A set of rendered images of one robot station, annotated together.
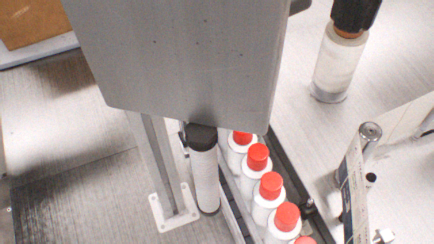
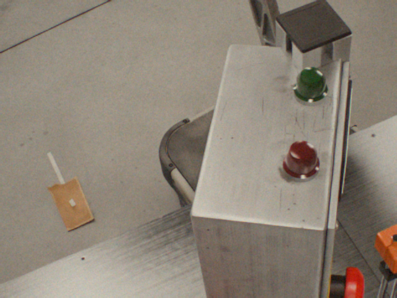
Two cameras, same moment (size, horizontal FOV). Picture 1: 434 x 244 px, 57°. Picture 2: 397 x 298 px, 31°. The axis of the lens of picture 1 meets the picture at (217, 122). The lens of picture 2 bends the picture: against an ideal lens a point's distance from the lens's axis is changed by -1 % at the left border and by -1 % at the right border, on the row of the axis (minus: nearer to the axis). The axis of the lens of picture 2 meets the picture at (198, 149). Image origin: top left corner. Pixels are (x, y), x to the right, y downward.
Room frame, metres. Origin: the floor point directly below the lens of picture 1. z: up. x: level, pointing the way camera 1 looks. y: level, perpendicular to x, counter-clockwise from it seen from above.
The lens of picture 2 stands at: (0.23, -0.31, 1.89)
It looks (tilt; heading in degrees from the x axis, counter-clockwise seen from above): 52 degrees down; 92
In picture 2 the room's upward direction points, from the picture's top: 9 degrees counter-clockwise
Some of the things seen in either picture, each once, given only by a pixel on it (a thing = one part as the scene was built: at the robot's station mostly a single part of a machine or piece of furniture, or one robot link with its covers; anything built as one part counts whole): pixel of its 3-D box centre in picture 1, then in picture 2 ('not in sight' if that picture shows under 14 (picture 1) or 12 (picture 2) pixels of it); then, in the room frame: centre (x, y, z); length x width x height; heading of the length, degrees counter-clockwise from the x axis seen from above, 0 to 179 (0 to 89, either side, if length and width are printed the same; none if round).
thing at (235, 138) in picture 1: (241, 156); not in sight; (0.34, -0.04, 0.98); 0.05 x 0.05 x 0.20
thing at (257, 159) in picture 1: (254, 179); not in sight; (0.30, -0.06, 0.98); 0.05 x 0.05 x 0.20
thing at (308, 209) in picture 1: (298, 214); not in sight; (0.26, -0.14, 0.89); 0.06 x 0.03 x 0.12; 109
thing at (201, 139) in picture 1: (205, 175); not in sight; (0.21, 0.02, 1.18); 0.04 x 0.04 x 0.21
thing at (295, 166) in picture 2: not in sight; (301, 158); (0.28, -0.02, 1.49); 0.03 x 0.03 x 0.02
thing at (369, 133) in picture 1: (355, 157); not in sight; (0.33, -0.25, 0.97); 0.05 x 0.05 x 0.19
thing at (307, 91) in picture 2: not in sight; (311, 83); (0.30, 0.05, 1.49); 0.03 x 0.03 x 0.02
